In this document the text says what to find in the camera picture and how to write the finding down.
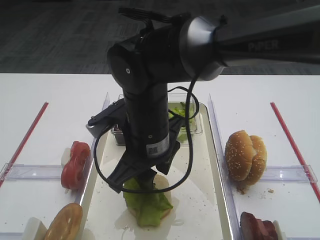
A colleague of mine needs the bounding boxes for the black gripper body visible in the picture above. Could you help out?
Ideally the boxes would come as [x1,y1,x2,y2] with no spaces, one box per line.
[106,116,184,193]

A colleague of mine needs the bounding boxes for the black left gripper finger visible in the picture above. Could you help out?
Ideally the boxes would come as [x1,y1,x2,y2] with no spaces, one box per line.
[136,168,157,193]

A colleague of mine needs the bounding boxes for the green lettuce leaf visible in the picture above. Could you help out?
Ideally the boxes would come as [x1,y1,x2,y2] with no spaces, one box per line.
[123,174,174,228]

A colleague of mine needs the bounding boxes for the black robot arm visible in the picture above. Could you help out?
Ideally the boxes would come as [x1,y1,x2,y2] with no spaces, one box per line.
[105,5,320,193]

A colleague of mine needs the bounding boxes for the green lettuce pile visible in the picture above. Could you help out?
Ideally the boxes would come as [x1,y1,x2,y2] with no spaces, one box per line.
[168,101,197,145]

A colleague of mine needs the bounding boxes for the red tomato slices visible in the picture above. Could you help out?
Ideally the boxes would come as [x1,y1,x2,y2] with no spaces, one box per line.
[60,141,91,190]

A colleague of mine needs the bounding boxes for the white stopper behind tomato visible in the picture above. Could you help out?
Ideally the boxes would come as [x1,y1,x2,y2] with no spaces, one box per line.
[61,147,71,167]

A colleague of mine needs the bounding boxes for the brown meat patties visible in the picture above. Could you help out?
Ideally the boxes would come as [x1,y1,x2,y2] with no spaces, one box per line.
[240,211,278,240]

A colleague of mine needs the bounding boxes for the white stopper behind patties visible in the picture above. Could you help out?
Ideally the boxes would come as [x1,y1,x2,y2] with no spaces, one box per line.
[272,220,287,240]

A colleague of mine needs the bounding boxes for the bottom bun slice on tray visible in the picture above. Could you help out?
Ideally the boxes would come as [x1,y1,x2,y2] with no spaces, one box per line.
[124,173,173,222]

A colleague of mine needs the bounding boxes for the clear plastic salad container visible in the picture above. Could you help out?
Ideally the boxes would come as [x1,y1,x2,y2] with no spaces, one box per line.
[110,93,202,146]

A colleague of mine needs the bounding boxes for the silver metal tray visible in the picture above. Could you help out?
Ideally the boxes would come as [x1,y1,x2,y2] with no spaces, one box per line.
[82,104,232,240]

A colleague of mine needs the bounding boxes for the toasted bun slice upright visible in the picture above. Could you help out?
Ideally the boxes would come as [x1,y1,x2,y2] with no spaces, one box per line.
[44,203,83,240]

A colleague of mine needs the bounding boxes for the sesame burger bun front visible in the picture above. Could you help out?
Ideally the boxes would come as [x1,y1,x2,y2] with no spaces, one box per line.
[224,130,257,182]

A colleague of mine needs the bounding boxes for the sesame burger bun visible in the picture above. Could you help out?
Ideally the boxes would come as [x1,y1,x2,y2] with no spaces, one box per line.
[244,135,268,186]
[224,130,257,182]

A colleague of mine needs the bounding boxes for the sesame burger bun rear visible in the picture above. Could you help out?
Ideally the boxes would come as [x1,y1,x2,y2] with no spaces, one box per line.
[244,135,268,186]

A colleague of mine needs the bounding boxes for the white stopper behind bun slice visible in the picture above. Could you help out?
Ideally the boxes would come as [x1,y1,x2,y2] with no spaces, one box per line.
[22,217,48,240]

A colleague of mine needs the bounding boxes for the upper left clear holder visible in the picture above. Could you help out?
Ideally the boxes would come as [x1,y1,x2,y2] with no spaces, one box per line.
[0,163,63,181]

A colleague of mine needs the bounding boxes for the clear holder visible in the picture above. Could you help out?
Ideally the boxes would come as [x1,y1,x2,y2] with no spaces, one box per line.
[0,163,63,181]
[260,165,318,183]
[0,232,23,240]

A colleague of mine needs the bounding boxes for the upper right clear holder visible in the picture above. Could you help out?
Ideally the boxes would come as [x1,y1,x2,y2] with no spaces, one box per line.
[260,165,318,183]

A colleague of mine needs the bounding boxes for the left red strip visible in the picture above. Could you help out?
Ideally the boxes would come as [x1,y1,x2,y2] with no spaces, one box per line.
[0,102,49,187]

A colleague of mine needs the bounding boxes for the red strip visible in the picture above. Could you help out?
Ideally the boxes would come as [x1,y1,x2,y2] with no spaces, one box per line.
[0,102,49,187]
[270,102,320,201]

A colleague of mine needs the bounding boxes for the lower left clear holder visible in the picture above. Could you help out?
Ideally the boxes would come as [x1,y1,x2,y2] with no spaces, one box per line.
[0,232,23,240]

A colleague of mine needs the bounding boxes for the right red strip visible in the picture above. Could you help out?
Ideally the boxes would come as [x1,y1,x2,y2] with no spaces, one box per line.
[270,102,320,201]

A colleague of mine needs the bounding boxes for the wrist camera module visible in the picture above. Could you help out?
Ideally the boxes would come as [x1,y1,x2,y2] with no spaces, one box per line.
[86,98,127,138]

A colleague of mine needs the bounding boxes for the left clear vertical rail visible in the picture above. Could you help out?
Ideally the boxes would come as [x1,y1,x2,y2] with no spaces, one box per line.
[74,93,110,207]

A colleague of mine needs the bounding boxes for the clear vertical rail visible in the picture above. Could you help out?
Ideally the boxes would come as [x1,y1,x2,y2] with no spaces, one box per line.
[207,94,243,240]
[74,93,110,207]

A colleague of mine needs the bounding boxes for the right clear vertical rail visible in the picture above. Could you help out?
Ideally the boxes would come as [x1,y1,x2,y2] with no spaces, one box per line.
[207,94,243,240]

